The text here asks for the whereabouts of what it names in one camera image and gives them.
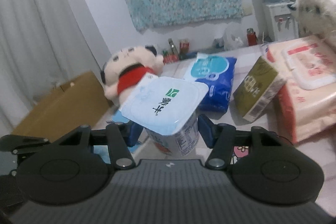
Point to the cream plush doll red bib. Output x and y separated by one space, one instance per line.
125 69

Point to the white water dispenser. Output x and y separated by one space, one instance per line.
281 24

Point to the gold tissue pack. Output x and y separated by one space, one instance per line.
257 89

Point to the brown cardboard box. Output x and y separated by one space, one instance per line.
76 102

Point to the white curtain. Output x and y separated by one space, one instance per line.
44 43

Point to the pink red wet wipes pack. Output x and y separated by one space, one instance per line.
307 100

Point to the white plush dog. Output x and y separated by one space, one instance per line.
317 17

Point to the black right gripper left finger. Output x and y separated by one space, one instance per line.
69 170

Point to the white blue yogurt cup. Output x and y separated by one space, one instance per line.
166 108

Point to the blue white tissue pack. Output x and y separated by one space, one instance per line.
217 73

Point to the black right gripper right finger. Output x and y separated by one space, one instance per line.
261 164

